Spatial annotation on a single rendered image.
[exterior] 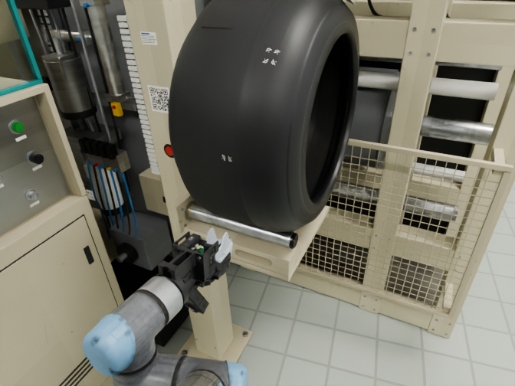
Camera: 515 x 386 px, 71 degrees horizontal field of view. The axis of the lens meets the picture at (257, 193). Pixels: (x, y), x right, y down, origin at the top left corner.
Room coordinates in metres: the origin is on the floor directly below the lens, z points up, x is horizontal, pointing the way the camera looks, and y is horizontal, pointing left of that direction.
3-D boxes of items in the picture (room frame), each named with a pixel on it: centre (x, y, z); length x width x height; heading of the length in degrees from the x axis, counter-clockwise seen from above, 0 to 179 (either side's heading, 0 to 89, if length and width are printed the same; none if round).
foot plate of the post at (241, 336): (1.06, 0.23, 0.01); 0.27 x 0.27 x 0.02; 62
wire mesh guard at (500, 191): (1.14, -0.36, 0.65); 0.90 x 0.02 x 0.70; 62
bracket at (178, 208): (1.04, 0.15, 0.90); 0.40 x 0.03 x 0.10; 152
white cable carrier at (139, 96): (1.07, 0.32, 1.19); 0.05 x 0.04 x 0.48; 152
